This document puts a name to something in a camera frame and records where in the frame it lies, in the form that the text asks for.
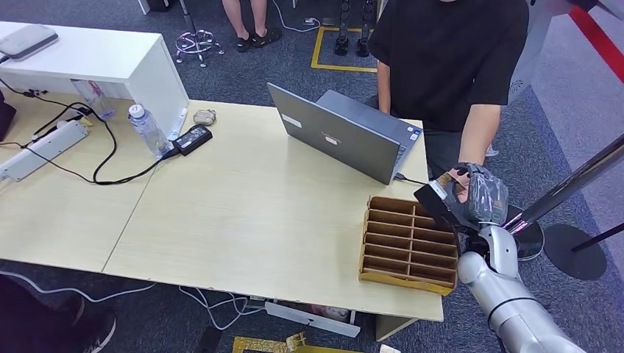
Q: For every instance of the black power adapter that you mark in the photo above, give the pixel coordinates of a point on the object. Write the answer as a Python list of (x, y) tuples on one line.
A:
[(193, 140)]

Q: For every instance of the brown card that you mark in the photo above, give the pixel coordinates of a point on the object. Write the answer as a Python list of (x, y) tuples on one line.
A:
[(444, 179)]

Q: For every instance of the white slim tube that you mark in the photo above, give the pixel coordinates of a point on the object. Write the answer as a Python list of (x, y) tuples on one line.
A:
[(176, 126)]

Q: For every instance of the black object at desk edge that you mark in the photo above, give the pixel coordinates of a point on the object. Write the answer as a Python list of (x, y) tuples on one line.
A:
[(6, 117)]

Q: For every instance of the red barrier belt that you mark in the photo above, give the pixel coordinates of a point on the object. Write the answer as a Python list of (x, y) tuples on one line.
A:
[(597, 41)]

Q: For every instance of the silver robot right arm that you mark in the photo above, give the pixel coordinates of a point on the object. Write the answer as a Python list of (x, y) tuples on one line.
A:
[(512, 297)]

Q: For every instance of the white power strip under table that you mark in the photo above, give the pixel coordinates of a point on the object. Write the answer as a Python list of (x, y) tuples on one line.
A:
[(312, 319)]

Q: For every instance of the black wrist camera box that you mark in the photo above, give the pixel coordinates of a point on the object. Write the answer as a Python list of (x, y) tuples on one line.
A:
[(436, 202)]

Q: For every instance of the person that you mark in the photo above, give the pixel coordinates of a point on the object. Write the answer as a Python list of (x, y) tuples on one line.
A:
[(443, 53)]

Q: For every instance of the person's white shoe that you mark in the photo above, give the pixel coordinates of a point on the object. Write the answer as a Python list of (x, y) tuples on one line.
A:
[(491, 151)]

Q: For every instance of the wooden slotted card holder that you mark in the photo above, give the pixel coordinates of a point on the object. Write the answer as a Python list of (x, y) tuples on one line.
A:
[(404, 243)]

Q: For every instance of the grey laptop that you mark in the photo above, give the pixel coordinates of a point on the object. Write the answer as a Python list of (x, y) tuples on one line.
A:
[(341, 136)]

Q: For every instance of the chrome stool base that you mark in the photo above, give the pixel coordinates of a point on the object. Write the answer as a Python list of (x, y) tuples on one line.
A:
[(197, 44)]

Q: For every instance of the person's right forearm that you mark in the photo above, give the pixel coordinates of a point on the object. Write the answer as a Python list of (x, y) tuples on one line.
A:
[(384, 90)]

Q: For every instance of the black stanchion with round base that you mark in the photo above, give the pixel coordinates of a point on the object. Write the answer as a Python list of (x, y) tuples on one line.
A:
[(575, 258)]

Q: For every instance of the beige earbud case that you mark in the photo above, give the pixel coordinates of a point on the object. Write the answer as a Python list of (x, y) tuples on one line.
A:
[(205, 117)]

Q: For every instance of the clear water bottle white cap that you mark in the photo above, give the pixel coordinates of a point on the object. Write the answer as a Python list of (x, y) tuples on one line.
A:
[(148, 131)]

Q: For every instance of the black robot legs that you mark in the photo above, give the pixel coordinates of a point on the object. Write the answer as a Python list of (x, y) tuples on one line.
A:
[(342, 44)]

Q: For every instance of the yellow cardboard piece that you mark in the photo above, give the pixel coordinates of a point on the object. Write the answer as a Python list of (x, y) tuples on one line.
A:
[(263, 346)]

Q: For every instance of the white desk shelf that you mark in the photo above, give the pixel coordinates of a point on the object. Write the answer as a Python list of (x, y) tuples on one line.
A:
[(97, 56)]

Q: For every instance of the chrome stanchion with round base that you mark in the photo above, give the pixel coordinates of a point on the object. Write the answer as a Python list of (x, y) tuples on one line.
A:
[(560, 195)]

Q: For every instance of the black shoe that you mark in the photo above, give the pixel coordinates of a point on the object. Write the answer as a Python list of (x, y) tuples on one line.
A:
[(92, 331)]

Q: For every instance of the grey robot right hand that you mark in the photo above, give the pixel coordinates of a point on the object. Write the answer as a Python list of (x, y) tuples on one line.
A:
[(485, 197)]

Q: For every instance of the table leg panel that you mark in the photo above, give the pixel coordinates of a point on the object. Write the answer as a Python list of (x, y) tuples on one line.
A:
[(390, 327)]

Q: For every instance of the black phone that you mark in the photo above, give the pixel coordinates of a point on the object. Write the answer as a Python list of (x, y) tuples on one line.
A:
[(207, 342)]

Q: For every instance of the clear bottle red label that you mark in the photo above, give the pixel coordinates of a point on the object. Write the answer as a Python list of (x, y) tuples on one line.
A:
[(97, 100)]

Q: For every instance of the person's left forearm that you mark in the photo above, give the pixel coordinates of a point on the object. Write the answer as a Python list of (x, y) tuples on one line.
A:
[(480, 134)]

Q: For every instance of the standing person's legs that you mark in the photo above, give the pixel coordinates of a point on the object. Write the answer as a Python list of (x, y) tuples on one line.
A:
[(256, 24)]

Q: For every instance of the person's left hand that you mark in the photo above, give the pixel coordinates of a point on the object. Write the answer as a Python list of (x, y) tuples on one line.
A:
[(462, 182)]

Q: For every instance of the grey flat device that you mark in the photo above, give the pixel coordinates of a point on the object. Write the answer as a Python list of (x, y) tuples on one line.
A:
[(27, 41)]

